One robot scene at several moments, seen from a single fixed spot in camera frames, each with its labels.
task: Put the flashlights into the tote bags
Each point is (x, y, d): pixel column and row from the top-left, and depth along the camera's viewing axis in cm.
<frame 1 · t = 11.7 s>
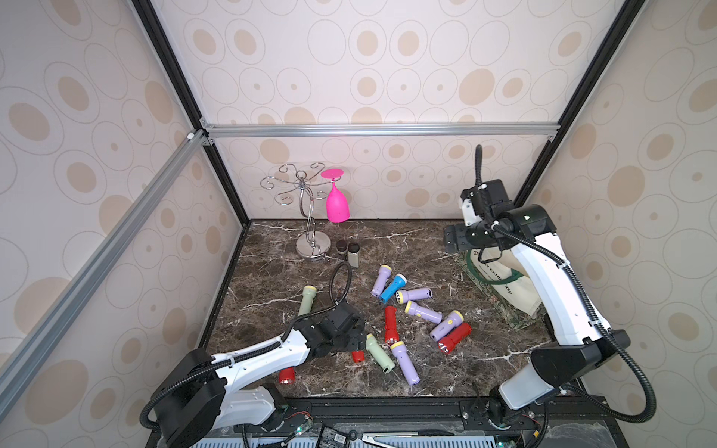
left hand: (365, 339, 82), fingers open
right hand: (473, 237, 75), fingers open
green flashlight far left: (308, 294, 96), point 3 cm above the table
small red flashlight: (358, 356, 84), point 2 cm above the table
green flashlight yellow rim: (378, 354, 83), point 3 cm above the table
red flashlight centre: (391, 325, 89), point 3 cm above the table
purple flashlight front: (399, 348, 85), point 3 cm above the table
purple flashlight back: (384, 272, 102), point 3 cm above the table
blue flashlight white rim: (400, 281, 99), point 4 cm above the table
purple flashlight lying sideways: (413, 294, 96), point 3 cm above the table
purple flashlight middle: (434, 316, 91), point 3 cm above the table
purple flashlight yellow button: (454, 319, 89), point 4 cm above the table
large red flashlight right: (449, 342, 85), point 4 cm above the table
chrome glass holder stand: (312, 244, 111), point 2 cm above the table
pink plastic wine glass: (337, 202, 95), point 24 cm above the table
dark lid jar: (342, 247, 102), point 9 cm above the table
square jar black lid: (353, 254, 102), point 7 cm above the table

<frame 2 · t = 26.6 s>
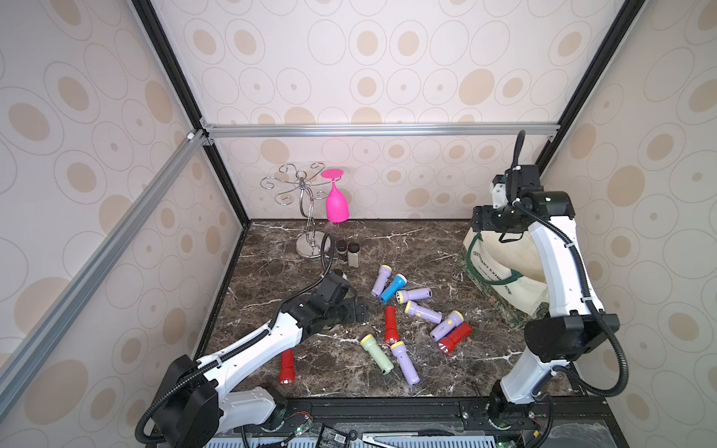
left hand: (365, 309, 80), fingers open
right hand: (500, 221, 78), fingers open
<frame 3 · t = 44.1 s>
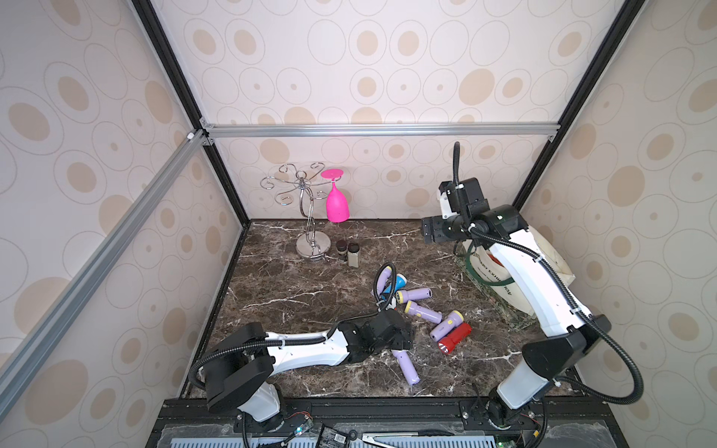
left hand: (413, 335, 79), fingers open
right hand: (448, 225, 77), fingers open
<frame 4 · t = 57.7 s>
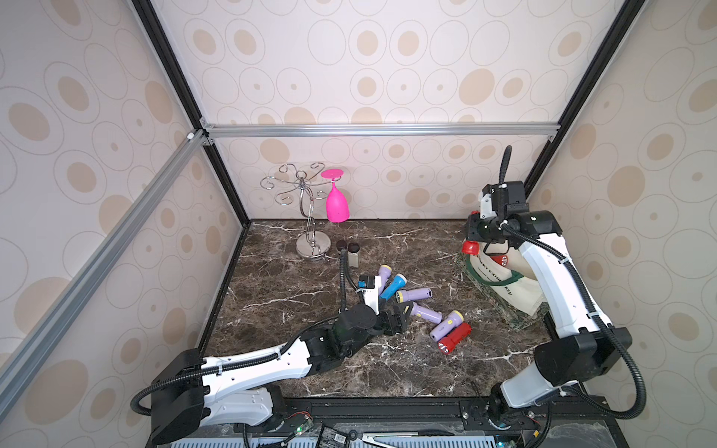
left hand: (412, 307, 69), fingers open
right hand: (482, 227, 79), fingers open
blue flashlight white rim: (399, 281, 99), point 4 cm above the table
